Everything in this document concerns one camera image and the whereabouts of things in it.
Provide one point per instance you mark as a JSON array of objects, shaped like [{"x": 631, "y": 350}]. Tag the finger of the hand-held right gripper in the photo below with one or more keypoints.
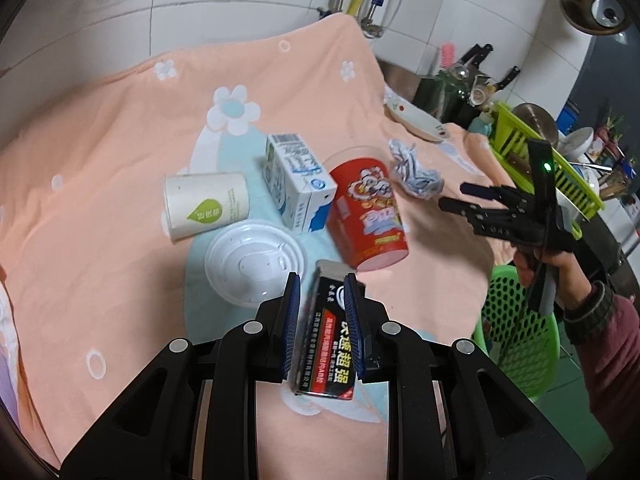
[
  {"x": 460, "y": 208},
  {"x": 482, "y": 191}
]

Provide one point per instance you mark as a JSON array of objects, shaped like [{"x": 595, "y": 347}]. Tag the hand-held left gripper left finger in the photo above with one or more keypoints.
[{"x": 292, "y": 325}]

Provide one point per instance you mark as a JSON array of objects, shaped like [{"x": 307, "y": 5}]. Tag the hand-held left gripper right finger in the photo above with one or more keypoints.
[{"x": 352, "y": 325}]

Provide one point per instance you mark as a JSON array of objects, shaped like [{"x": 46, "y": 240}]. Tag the black battery box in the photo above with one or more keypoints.
[{"x": 325, "y": 355}]

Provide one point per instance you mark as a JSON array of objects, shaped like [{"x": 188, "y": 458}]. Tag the green plastic basket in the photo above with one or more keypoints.
[{"x": 520, "y": 330}]

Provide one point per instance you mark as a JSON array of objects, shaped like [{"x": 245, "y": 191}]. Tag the person's right forearm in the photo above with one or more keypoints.
[{"x": 610, "y": 360}]

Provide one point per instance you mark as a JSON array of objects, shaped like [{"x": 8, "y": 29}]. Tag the person's right hand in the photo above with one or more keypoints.
[{"x": 570, "y": 280}]

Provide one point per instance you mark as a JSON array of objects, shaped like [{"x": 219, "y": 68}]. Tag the green dish rack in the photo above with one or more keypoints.
[{"x": 575, "y": 180}]

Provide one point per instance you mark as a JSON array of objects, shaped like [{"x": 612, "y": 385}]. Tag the crumpled paper ball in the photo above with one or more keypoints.
[{"x": 415, "y": 170}]

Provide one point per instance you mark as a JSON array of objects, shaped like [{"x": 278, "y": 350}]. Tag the teal bottle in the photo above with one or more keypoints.
[{"x": 481, "y": 121}]

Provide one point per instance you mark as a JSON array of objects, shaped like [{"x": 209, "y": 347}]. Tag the stack of white bowls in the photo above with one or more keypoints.
[{"x": 577, "y": 142}]

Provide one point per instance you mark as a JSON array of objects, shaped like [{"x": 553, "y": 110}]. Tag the bundle of chopsticks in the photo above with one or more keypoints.
[{"x": 615, "y": 180}]

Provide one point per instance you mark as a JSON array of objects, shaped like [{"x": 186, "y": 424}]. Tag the white plastic lid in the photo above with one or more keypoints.
[{"x": 245, "y": 260}]

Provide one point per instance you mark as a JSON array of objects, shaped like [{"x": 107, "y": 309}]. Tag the steel bowl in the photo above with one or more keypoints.
[{"x": 535, "y": 120}]

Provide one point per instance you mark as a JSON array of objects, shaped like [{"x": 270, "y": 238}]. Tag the red snack cup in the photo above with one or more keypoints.
[{"x": 367, "y": 210}]

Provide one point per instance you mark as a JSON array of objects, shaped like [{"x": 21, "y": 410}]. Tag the white ceramic plate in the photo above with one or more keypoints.
[{"x": 420, "y": 120}]

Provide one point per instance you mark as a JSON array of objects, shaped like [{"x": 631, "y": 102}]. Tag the blue box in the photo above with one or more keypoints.
[{"x": 567, "y": 116}]

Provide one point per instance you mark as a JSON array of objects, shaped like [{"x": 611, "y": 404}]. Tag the dark utensil holder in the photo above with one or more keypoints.
[{"x": 445, "y": 95}]

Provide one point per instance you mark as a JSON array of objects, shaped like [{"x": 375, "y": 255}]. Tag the pink brush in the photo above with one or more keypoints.
[{"x": 448, "y": 55}]

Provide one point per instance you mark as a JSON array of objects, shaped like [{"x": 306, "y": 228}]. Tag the blue white milk carton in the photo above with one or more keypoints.
[{"x": 297, "y": 180}]

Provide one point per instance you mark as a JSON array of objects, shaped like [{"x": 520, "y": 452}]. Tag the white paper cup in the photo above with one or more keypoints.
[{"x": 205, "y": 205}]

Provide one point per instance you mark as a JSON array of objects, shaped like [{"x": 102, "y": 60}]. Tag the hanging steel pot lid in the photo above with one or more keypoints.
[{"x": 595, "y": 0}]

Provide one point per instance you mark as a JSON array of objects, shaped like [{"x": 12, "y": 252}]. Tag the peach flower blanket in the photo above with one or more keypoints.
[{"x": 100, "y": 185}]

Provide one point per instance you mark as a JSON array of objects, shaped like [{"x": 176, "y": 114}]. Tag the white lilac cloth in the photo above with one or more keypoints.
[{"x": 7, "y": 360}]

